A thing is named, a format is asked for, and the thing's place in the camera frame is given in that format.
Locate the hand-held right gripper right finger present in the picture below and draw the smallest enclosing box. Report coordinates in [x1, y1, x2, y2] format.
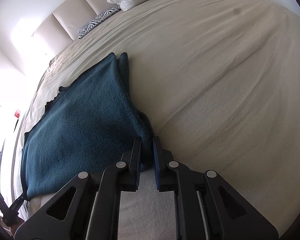
[152, 136, 279, 240]

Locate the dark teal knit sweater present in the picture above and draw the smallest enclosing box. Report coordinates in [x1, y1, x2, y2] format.
[22, 52, 155, 201]

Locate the bed with beige sheet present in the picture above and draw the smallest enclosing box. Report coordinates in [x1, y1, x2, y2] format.
[14, 0, 300, 240]

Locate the zebra print pillow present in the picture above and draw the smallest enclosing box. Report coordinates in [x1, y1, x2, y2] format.
[78, 5, 122, 40]

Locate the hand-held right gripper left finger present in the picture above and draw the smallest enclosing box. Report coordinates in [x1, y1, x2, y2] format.
[15, 137, 143, 240]

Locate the cream padded headboard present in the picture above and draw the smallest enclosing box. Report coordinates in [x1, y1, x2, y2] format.
[31, 0, 120, 42]

